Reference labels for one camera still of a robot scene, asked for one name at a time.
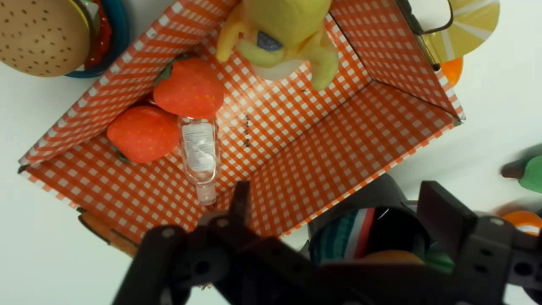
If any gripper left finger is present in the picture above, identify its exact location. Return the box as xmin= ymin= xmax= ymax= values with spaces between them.
xmin=112 ymin=181 xmax=323 ymax=305

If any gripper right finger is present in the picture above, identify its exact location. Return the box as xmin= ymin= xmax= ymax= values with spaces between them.
xmin=417 ymin=181 xmax=542 ymax=305

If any green toy piece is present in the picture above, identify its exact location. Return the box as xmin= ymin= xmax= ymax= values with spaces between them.
xmin=424 ymin=250 xmax=456 ymax=274

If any orange carrot toy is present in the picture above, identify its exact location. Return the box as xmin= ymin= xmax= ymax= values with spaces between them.
xmin=77 ymin=210 xmax=141 ymax=258

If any green toy with brown stem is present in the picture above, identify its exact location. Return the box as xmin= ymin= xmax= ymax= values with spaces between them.
xmin=501 ymin=155 xmax=542 ymax=194

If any orange round toy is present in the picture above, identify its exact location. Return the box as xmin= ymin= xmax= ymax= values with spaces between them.
xmin=361 ymin=250 xmax=426 ymax=266

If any black pot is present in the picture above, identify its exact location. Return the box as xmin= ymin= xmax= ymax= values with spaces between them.
xmin=307 ymin=173 xmax=431 ymax=266

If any red strawberry toy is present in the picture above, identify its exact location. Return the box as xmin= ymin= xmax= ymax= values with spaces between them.
xmin=152 ymin=54 xmax=225 ymax=120
xmin=106 ymin=105 xmax=180 ymax=164

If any orange slice toy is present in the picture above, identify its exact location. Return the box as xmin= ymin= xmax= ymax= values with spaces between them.
xmin=440 ymin=57 xmax=464 ymax=88

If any orange checkered basket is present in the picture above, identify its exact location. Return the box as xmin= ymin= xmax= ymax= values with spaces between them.
xmin=18 ymin=0 xmax=466 ymax=257

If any yellow lemon slice toy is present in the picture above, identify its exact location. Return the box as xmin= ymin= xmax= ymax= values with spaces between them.
xmin=423 ymin=0 xmax=501 ymax=65

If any yellow plush toy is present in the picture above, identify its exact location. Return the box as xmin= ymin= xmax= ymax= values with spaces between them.
xmin=216 ymin=0 xmax=339 ymax=92

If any burger toy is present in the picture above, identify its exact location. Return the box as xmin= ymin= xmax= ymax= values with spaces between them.
xmin=0 ymin=0 xmax=113 ymax=78

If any clear plastic bottle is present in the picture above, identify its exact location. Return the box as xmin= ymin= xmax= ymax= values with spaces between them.
xmin=178 ymin=116 xmax=221 ymax=206

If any striped cloth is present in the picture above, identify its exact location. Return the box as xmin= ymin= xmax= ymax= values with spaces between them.
xmin=312 ymin=208 xmax=376 ymax=264

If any blue bowl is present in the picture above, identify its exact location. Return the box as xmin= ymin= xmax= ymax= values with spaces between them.
xmin=64 ymin=0 xmax=130 ymax=79

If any orange and white ring toy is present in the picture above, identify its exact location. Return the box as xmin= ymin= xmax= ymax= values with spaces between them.
xmin=502 ymin=211 xmax=542 ymax=237

